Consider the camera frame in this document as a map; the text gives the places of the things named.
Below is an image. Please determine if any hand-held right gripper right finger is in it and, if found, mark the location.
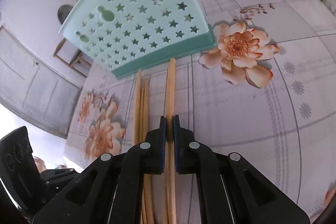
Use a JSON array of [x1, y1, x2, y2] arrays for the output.
[[172, 114, 309, 224]]

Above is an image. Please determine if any mint green utensil holder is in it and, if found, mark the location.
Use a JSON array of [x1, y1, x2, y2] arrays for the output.
[[58, 0, 218, 80]]

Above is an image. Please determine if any wooden chair with dark seat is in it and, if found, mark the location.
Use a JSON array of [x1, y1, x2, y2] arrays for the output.
[[53, 38, 93, 78]]

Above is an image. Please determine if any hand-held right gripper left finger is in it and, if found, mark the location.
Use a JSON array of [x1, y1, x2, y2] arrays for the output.
[[33, 116, 167, 224]]

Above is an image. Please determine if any bundle of wooden chopsticks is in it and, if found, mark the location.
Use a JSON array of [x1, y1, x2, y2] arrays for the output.
[[133, 70, 156, 224]]

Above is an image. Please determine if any white panelled door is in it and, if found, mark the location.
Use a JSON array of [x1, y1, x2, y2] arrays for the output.
[[0, 24, 85, 139]]

